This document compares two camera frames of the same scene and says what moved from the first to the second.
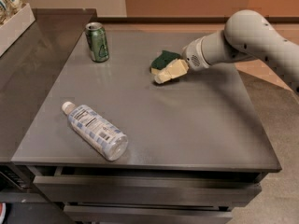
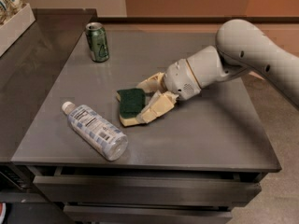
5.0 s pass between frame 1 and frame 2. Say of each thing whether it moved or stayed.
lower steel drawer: stayed
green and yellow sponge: moved
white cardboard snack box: stayed
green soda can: stayed
